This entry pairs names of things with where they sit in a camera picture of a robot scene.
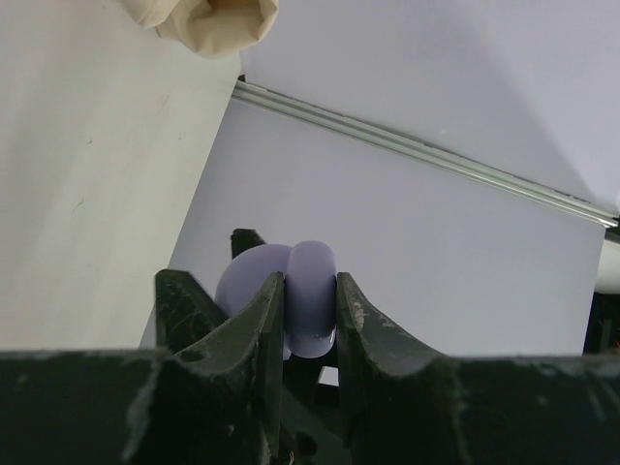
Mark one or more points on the beige crumpled cloth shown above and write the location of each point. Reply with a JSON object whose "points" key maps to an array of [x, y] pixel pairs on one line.
{"points": [[211, 29]]}

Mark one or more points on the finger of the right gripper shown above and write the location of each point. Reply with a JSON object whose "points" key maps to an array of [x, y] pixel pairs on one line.
{"points": [[184, 311], [243, 240]]}

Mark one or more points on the purple charging case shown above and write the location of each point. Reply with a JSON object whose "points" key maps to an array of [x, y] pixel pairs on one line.
{"points": [[309, 270]]}

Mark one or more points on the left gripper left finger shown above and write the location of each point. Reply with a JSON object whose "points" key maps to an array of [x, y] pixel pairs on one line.
{"points": [[233, 382]]}

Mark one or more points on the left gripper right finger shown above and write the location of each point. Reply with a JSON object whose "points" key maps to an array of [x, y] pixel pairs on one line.
{"points": [[395, 391]]}

